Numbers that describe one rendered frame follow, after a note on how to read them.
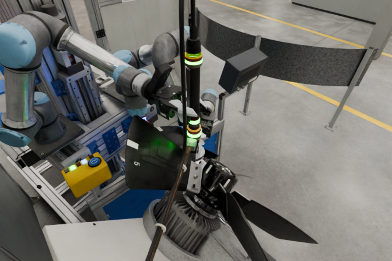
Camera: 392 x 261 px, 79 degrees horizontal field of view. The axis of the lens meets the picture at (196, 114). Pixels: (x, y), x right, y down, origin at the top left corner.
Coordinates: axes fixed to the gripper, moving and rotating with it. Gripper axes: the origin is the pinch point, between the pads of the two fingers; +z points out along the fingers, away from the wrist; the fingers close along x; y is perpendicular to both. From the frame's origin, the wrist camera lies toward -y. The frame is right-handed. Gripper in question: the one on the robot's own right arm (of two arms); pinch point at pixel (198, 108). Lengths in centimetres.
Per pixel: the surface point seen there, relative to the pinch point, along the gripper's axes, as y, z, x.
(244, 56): 22, -25, -75
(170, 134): 28.1, -19.7, -6.4
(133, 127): 2.6, -10.4, 14.9
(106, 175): 45, -36, 18
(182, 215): 28.5, 6.8, 16.1
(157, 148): 8.4, -4.0, 13.1
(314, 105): 147, 1, -237
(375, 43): 122, 28, -424
